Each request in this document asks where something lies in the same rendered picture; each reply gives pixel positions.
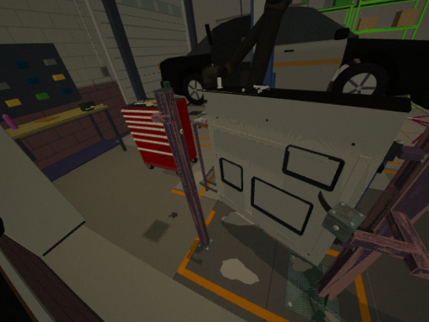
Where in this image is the blue lift column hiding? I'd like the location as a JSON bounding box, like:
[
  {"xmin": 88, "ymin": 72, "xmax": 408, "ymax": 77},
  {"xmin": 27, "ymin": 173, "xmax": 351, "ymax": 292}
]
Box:
[
  {"xmin": 101, "ymin": 0, "xmax": 147, "ymax": 102},
  {"xmin": 183, "ymin": 0, "xmax": 199, "ymax": 52}
]

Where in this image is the purple cylinder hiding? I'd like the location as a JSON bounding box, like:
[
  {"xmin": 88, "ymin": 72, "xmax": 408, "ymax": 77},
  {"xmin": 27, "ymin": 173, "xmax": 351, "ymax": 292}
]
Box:
[{"xmin": 2, "ymin": 113, "xmax": 18, "ymax": 132}]

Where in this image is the green hinge plate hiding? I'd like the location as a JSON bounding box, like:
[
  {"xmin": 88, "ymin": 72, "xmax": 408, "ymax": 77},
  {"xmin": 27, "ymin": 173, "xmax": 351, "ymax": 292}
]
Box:
[{"xmin": 321, "ymin": 200, "xmax": 367, "ymax": 243}]

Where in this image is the red tool chest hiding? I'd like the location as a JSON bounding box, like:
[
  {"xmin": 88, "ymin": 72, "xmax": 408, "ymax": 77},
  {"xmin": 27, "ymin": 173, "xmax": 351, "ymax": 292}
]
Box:
[{"xmin": 121, "ymin": 96, "xmax": 199, "ymax": 174}]

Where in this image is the white car door panel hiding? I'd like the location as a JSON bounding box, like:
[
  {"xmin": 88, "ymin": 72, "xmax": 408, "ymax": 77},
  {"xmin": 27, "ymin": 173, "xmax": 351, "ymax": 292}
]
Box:
[{"xmin": 202, "ymin": 85, "xmax": 413, "ymax": 267}]

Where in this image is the thin purple post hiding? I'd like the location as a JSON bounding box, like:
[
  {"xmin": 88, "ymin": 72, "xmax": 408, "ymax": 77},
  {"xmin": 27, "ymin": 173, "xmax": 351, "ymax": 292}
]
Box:
[{"xmin": 192, "ymin": 122, "xmax": 209, "ymax": 193}]

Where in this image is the brown cardboard box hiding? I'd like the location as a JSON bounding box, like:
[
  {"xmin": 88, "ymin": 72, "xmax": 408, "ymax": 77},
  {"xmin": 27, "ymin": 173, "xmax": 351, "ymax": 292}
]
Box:
[
  {"xmin": 390, "ymin": 8, "xmax": 421, "ymax": 29},
  {"xmin": 355, "ymin": 15, "xmax": 379, "ymax": 32}
]

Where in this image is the dark pegboard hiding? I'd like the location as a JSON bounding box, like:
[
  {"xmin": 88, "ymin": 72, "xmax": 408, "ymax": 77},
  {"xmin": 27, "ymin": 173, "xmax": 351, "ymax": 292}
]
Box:
[{"xmin": 0, "ymin": 42, "xmax": 84, "ymax": 119}]

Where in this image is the purple rig post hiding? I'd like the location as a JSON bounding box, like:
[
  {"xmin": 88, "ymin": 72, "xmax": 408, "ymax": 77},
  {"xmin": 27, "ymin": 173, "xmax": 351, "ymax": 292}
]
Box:
[{"xmin": 151, "ymin": 87, "xmax": 213, "ymax": 252}]

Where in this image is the green base plate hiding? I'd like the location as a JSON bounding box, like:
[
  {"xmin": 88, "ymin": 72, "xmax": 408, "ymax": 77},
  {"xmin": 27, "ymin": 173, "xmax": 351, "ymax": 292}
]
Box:
[{"xmin": 284, "ymin": 253, "xmax": 344, "ymax": 322}]

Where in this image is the floor drain grate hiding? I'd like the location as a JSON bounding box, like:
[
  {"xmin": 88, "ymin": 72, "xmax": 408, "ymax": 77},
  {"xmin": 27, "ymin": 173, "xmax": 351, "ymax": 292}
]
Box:
[{"xmin": 142, "ymin": 218, "xmax": 172, "ymax": 243}]

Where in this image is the yellow top workbench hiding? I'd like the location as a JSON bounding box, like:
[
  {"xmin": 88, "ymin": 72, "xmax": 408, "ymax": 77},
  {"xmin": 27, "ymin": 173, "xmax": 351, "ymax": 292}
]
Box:
[{"xmin": 5, "ymin": 104, "xmax": 128, "ymax": 163}]

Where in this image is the black and white patrol car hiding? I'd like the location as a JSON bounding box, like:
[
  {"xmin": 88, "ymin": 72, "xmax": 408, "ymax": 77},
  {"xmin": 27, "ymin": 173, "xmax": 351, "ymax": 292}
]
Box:
[{"xmin": 158, "ymin": 5, "xmax": 429, "ymax": 109}]

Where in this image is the green shelf unit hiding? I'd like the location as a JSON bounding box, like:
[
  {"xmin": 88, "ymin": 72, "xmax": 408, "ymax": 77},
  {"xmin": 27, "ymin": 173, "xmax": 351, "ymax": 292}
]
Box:
[{"xmin": 300, "ymin": 0, "xmax": 429, "ymax": 35}]

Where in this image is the black inside handle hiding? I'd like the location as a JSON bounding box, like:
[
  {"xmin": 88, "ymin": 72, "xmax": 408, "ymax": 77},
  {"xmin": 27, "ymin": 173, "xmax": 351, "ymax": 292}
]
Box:
[{"xmin": 317, "ymin": 190, "xmax": 333, "ymax": 213}]

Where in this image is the purple rig frame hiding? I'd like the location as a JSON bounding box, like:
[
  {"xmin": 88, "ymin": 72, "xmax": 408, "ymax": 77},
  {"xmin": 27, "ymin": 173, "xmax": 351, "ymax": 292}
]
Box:
[{"xmin": 317, "ymin": 123, "xmax": 429, "ymax": 300}]

